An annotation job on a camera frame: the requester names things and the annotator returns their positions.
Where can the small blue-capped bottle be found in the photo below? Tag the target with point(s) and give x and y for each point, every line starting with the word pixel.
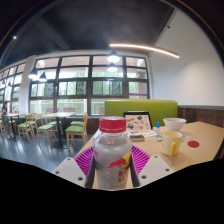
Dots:
pixel 158 128

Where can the green bench backrest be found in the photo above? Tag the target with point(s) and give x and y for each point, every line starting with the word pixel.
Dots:
pixel 163 108

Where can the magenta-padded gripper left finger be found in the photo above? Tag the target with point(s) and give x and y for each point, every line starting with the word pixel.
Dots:
pixel 70 170

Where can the group of wooden green-seated chairs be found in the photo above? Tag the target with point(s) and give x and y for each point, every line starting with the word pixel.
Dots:
pixel 45 128

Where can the wooden dining table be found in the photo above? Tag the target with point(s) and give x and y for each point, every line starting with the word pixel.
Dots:
pixel 58 115

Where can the group of pendant lamps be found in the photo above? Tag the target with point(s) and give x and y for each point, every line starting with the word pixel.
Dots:
pixel 113 58

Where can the clear red-capped drink bottle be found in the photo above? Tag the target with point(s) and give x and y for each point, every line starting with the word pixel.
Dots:
pixel 112 156

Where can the black framed picture stand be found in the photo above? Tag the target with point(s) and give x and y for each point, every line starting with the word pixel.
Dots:
pixel 139 121

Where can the white bowl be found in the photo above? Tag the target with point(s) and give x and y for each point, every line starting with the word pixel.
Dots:
pixel 174 124

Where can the flat round red coaster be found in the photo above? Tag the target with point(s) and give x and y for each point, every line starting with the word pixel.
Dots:
pixel 193 144

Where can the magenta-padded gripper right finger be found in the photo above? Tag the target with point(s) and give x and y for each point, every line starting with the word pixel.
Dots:
pixel 155 168

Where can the person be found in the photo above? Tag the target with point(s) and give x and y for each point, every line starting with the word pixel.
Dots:
pixel 3 115

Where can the small dark box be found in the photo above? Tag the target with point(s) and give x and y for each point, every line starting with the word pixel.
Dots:
pixel 137 137

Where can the long curved ceiling light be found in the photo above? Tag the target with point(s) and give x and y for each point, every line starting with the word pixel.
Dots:
pixel 143 47

